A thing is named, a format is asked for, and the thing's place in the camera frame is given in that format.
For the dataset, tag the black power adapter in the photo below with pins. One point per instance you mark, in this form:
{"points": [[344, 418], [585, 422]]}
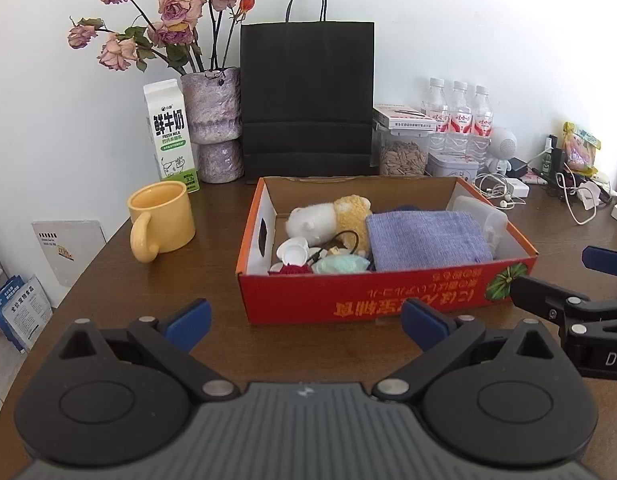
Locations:
{"points": [[517, 168]]}

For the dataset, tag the open white jar lid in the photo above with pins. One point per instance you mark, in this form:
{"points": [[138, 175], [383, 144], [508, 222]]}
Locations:
{"points": [[293, 252]]}

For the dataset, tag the water bottle left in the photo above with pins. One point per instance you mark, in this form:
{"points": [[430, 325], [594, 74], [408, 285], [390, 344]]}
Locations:
{"points": [[435, 106]]}

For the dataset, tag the cotton swab plastic box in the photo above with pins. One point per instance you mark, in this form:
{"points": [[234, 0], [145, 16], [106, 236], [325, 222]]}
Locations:
{"points": [[493, 222]]}

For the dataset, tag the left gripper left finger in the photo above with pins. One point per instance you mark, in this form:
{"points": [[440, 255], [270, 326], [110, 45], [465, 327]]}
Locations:
{"points": [[166, 344]]}

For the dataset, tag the yellow ceramic mug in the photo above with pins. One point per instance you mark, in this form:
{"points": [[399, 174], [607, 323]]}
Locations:
{"points": [[162, 219]]}

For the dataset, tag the yellow white plush toy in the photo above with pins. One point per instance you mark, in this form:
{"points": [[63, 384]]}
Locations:
{"points": [[343, 220]]}

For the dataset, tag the navy blue zip pouch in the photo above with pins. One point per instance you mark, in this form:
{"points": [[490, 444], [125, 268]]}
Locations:
{"points": [[406, 207]]}

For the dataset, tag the water bottle middle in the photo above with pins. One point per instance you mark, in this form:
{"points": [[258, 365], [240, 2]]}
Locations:
{"points": [[459, 120]]}

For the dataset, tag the decorated metal tin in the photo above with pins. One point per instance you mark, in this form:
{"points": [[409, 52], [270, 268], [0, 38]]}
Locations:
{"points": [[457, 166]]}

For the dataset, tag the yellow snack bag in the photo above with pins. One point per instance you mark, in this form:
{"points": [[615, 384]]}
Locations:
{"points": [[581, 148]]}

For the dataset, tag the water bottle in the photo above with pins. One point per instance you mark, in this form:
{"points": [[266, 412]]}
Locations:
{"points": [[482, 125], [435, 106], [459, 120]]}

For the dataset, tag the white charger adapter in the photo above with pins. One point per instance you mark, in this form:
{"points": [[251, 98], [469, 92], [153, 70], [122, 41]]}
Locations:
{"points": [[515, 188]]}

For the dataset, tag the purple fabric drawstring pouch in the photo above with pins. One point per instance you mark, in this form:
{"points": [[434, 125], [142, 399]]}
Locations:
{"points": [[425, 240]]}

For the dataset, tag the white box on container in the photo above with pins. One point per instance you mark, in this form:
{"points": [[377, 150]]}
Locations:
{"points": [[402, 117]]}

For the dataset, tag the white green milk carton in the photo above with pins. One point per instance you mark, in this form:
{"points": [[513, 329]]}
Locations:
{"points": [[167, 120]]}

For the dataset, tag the purple textured vase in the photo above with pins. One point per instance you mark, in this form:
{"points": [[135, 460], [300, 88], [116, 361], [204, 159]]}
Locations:
{"points": [[213, 108]]}

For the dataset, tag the white earphones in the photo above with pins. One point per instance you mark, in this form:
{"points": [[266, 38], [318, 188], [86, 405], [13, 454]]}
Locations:
{"points": [[498, 191]]}

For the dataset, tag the clear snack storage container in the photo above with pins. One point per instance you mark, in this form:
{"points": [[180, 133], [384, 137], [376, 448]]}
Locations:
{"points": [[402, 153]]}

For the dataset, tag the water bottle right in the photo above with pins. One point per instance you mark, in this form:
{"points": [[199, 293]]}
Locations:
{"points": [[482, 125]]}

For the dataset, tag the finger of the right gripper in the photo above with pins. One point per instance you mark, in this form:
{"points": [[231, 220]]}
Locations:
{"points": [[543, 299], [600, 259]]}

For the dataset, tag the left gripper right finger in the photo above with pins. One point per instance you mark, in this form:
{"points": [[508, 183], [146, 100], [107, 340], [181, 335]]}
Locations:
{"points": [[446, 344]]}

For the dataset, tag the red orange cardboard box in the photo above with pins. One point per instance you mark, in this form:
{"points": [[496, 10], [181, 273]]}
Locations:
{"points": [[328, 298]]}

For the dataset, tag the red fabric rose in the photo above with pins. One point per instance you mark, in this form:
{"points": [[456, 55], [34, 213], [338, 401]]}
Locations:
{"points": [[289, 269]]}

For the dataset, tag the black paper shopping bag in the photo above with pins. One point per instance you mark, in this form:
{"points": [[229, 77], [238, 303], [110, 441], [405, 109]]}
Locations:
{"points": [[307, 98]]}

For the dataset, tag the white robot speaker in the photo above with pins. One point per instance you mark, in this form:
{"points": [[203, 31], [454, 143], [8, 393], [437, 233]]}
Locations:
{"points": [[501, 150]]}

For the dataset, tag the dried pink roses bouquet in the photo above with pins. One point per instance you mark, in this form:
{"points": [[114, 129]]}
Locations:
{"points": [[189, 36]]}

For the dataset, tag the green white mesh bundle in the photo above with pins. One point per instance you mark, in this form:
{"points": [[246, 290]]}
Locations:
{"points": [[341, 264]]}

